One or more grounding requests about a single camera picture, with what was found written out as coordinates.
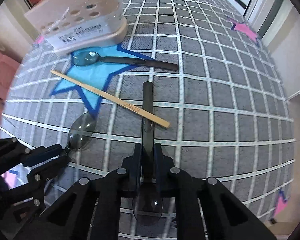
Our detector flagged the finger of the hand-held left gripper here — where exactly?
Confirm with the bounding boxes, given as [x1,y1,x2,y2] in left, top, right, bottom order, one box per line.
[0,154,69,222]
[0,137,67,173]

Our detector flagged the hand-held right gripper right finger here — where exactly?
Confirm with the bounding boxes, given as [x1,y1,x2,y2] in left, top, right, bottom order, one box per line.
[154,142,277,240]

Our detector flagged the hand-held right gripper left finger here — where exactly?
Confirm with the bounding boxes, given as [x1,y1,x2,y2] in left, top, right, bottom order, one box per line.
[37,144,143,240]

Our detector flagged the grey translucent spoon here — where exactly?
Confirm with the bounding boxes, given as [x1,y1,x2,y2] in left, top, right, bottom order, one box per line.
[132,81,164,227]
[66,112,97,152]

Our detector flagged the wooden chopstick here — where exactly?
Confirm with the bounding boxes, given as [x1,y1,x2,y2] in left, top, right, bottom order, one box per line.
[51,70,171,129]

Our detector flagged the blue translucent spoon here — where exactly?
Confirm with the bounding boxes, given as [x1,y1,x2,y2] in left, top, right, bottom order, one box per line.
[72,51,178,72]

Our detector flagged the white sliding door frame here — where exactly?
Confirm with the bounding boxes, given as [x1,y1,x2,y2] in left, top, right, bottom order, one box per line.
[242,0,290,48]

